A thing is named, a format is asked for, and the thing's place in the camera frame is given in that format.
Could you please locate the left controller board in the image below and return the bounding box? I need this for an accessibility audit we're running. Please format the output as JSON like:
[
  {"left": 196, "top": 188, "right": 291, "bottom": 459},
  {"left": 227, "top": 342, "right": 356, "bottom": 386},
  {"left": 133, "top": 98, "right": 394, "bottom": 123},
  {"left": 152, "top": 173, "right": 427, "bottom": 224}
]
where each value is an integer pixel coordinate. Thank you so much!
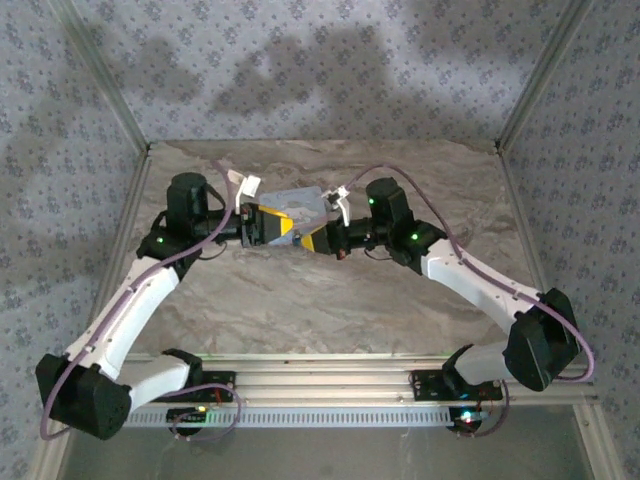
[{"left": 167, "top": 407, "right": 209, "bottom": 425}]

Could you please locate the controller board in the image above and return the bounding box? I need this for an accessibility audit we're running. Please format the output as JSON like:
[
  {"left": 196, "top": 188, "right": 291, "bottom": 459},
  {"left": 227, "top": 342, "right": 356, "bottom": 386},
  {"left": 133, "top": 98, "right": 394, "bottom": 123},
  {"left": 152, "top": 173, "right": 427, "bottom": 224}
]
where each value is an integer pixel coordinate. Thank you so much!
[
  {"left": 452, "top": 407, "right": 489, "bottom": 432},
  {"left": 167, "top": 407, "right": 209, "bottom": 425}
]

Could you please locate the right controller board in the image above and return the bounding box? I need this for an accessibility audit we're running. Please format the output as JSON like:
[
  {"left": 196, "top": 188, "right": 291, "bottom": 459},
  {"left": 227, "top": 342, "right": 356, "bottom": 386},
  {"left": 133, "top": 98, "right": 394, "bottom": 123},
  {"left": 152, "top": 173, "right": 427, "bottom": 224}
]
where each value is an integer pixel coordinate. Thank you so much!
[{"left": 452, "top": 407, "right": 489, "bottom": 432}]

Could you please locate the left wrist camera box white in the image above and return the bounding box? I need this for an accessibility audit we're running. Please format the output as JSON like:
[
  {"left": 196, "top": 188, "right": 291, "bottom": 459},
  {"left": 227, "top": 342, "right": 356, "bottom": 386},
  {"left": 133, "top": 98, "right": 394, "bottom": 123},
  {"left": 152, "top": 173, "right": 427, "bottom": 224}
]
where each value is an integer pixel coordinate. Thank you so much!
[{"left": 227, "top": 169, "right": 262, "bottom": 209}]

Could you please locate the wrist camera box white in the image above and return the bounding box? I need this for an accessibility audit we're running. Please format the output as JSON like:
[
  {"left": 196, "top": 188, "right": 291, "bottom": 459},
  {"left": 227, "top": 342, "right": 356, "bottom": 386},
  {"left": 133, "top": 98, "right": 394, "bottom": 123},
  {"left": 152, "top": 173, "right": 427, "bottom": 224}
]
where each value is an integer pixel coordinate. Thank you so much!
[
  {"left": 322, "top": 185, "right": 351, "bottom": 226},
  {"left": 227, "top": 169, "right": 262, "bottom": 209}
]

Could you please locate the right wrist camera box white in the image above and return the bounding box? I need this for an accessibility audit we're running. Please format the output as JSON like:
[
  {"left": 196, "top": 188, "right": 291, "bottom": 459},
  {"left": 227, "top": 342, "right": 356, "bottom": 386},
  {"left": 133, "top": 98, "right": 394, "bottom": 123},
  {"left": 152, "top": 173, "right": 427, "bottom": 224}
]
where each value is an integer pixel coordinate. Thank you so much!
[{"left": 322, "top": 185, "right": 351, "bottom": 226}]

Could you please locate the aluminium table side rail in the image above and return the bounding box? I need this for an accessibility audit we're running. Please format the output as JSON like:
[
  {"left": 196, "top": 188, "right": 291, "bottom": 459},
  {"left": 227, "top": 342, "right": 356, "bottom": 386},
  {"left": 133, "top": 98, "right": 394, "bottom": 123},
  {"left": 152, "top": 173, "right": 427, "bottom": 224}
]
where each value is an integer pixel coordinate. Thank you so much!
[
  {"left": 69, "top": 144, "right": 154, "bottom": 366},
  {"left": 494, "top": 142, "right": 571, "bottom": 364}
]

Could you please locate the aluminium mounting rail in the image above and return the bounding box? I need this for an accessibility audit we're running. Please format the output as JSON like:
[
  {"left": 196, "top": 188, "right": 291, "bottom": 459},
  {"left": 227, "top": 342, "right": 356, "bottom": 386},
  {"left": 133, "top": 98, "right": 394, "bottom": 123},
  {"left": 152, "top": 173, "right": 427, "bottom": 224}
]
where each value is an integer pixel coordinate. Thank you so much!
[{"left": 52, "top": 352, "right": 599, "bottom": 407}]

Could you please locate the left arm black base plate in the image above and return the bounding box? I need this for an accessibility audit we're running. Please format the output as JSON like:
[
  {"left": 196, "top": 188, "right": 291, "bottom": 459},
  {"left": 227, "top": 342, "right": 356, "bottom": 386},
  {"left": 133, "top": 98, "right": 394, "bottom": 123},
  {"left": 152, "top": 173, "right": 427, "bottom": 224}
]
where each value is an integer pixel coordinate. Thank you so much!
[{"left": 149, "top": 370, "right": 237, "bottom": 404}]

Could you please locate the aluminium frame upright post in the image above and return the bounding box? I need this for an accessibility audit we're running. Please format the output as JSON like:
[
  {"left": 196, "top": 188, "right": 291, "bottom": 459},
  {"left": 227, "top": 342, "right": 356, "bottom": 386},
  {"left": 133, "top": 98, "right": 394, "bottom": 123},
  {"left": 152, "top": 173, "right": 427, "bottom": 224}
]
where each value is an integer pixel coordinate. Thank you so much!
[
  {"left": 494, "top": 0, "right": 599, "bottom": 151},
  {"left": 49, "top": 0, "right": 152, "bottom": 154}
]

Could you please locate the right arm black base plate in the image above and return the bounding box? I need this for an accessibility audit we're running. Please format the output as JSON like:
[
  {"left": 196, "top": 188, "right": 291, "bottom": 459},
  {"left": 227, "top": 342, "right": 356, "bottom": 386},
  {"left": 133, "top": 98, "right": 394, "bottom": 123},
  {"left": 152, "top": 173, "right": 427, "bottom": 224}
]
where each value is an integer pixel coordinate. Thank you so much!
[{"left": 409, "top": 368, "right": 504, "bottom": 402}]

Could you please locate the grey slotted cable duct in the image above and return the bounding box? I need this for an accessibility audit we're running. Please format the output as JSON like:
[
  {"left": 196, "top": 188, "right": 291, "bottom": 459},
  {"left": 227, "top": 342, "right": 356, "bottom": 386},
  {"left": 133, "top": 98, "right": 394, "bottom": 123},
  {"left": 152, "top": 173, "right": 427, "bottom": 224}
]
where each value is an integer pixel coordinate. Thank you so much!
[{"left": 122, "top": 405, "right": 451, "bottom": 429}]

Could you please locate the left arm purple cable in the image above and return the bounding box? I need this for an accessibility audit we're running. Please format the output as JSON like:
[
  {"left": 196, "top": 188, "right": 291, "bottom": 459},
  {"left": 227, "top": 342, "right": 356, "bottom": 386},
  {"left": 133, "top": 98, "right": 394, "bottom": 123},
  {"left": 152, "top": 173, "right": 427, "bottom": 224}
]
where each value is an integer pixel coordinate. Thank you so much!
[{"left": 40, "top": 158, "right": 242, "bottom": 442}]

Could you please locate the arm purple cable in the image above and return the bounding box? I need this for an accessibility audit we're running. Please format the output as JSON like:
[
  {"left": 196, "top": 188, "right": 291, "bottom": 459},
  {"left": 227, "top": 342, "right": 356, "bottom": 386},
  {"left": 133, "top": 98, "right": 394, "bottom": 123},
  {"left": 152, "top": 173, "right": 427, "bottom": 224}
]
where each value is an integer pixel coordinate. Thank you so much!
[
  {"left": 40, "top": 158, "right": 242, "bottom": 442},
  {"left": 344, "top": 164, "right": 596, "bottom": 440}
]

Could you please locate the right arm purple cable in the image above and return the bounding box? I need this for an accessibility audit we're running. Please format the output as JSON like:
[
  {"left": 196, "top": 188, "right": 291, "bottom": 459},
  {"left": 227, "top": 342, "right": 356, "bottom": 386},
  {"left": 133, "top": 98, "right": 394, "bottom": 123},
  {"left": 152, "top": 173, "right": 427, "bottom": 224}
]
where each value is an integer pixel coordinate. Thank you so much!
[{"left": 344, "top": 164, "right": 596, "bottom": 440}]

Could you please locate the aluminium frame leg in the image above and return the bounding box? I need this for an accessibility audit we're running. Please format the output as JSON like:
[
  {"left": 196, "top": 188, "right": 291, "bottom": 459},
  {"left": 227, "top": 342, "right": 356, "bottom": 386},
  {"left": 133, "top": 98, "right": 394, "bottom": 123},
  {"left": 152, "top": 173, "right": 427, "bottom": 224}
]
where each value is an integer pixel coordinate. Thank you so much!
[
  {"left": 572, "top": 403, "right": 622, "bottom": 480},
  {"left": 35, "top": 429, "right": 77, "bottom": 480}
]

